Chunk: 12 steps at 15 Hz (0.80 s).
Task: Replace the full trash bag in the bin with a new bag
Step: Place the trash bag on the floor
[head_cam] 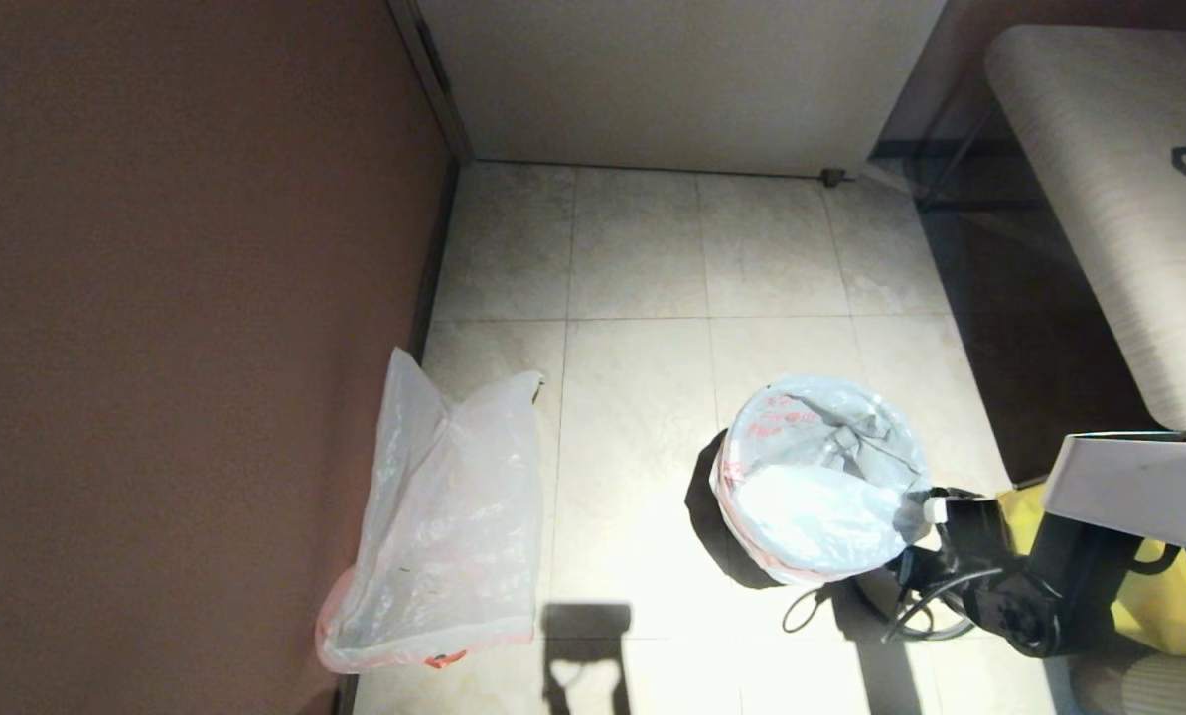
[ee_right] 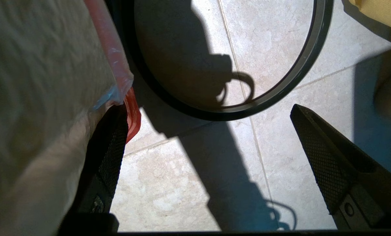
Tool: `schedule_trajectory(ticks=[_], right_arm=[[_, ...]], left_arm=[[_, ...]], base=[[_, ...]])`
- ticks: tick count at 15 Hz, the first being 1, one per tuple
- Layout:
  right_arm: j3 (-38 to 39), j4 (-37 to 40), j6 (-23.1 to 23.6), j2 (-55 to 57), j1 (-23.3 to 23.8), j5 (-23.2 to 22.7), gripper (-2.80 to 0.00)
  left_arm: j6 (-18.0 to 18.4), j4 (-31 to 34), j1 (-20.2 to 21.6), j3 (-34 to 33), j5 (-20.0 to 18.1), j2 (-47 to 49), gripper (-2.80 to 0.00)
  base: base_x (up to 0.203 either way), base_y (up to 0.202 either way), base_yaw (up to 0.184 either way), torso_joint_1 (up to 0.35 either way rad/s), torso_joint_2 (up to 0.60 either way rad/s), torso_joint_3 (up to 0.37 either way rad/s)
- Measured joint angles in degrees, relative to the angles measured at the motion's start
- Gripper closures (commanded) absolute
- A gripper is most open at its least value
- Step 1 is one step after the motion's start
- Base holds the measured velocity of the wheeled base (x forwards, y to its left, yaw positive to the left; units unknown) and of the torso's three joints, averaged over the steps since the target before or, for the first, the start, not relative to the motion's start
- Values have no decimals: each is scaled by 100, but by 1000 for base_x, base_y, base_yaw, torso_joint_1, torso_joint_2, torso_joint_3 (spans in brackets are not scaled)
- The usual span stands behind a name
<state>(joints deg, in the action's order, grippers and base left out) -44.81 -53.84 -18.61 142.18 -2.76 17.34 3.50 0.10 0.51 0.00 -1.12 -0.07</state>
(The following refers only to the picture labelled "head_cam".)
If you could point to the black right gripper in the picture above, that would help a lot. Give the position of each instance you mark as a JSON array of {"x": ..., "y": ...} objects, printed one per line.
[{"x": 975, "y": 541}]

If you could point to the used white bin liner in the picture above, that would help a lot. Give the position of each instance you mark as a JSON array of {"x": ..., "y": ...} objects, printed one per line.
[{"x": 821, "y": 487}]

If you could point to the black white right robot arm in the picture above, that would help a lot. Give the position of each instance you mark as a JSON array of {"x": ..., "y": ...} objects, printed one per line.
[{"x": 1129, "y": 487}]

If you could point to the yellow bag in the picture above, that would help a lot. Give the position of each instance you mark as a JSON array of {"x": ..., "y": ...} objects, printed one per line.
[{"x": 1164, "y": 606}]

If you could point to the fresh white plastic bag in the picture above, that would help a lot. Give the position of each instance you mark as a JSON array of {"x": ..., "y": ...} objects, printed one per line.
[{"x": 454, "y": 516}]

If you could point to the small metal door stop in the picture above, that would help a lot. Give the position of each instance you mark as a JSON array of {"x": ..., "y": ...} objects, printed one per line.
[{"x": 832, "y": 178}]

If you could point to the white door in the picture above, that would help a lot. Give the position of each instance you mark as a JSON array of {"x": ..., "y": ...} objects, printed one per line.
[{"x": 672, "y": 79}]

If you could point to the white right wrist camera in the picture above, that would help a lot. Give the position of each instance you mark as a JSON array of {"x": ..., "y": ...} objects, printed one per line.
[{"x": 937, "y": 509}]

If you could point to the black metal bench frame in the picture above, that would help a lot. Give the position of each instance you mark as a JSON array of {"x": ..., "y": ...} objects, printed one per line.
[{"x": 956, "y": 164}]

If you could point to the grey door frame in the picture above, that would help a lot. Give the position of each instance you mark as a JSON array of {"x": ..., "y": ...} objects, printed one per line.
[{"x": 434, "y": 79}]

